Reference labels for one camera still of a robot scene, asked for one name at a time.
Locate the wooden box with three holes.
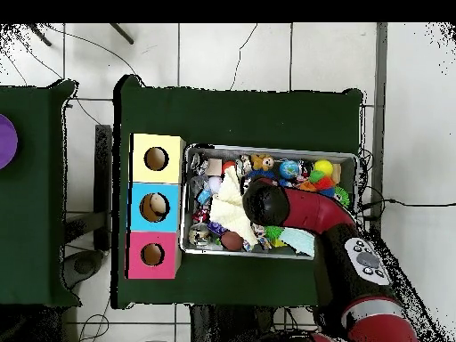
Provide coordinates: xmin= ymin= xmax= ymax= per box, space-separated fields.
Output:
xmin=124 ymin=132 xmax=187 ymax=281

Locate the shallow wire mesh bin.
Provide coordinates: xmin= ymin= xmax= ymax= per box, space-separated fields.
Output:
xmin=179 ymin=143 xmax=359 ymax=260

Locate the black stand leg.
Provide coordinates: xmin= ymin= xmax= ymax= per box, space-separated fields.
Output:
xmin=28 ymin=22 xmax=53 ymax=47
xmin=110 ymin=22 xmax=134 ymax=45

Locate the wooden block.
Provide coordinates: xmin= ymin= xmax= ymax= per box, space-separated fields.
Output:
xmin=205 ymin=158 xmax=223 ymax=177

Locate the bright green spiky ball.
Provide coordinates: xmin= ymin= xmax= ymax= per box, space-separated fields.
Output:
xmin=263 ymin=224 xmax=285 ymax=241

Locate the thin black cable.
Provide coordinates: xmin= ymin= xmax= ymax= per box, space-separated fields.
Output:
xmin=229 ymin=22 xmax=258 ymax=91
xmin=361 ymin=198 xmax=456 ymax=209

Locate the brown toy football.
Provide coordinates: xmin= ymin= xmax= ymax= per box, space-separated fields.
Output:
xmin=220 ymin=231 xmax=245 ymax=252

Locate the purple disc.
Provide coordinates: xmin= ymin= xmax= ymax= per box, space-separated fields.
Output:
xmin=0 ymin=113 xmax=19 ymax=171

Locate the dark green tablecloth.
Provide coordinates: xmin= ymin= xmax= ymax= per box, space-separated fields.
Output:
xmin=0 ymin=78 xmax=82 ymax=308
xmin=110 ymin=74 xmax=364 ymax=310

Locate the cream knitted cloth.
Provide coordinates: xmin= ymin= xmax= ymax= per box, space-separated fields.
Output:
xmin=208 ymin=165 xmax=259 ymax=248

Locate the yellow ball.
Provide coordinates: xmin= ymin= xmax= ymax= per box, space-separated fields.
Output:
xmin=313 ymin=159 xmax=335 ymax=177

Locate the black upright panel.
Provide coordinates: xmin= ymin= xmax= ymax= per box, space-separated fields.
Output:
xmin=94 ymin=124 xmax=113 ymax=250

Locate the globe print ball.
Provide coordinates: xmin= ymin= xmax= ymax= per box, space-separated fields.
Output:
xmin=278 ymin=159 xmax=300 ymax=180

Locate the mint green knitted cloth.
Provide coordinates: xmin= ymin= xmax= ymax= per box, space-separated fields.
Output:
xmin=278 ymin=226 xmax=316 ymax=257

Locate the grey stand base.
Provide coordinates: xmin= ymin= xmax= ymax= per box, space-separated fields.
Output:
xmin=62 ymin=248 xmax=106 ymax=289

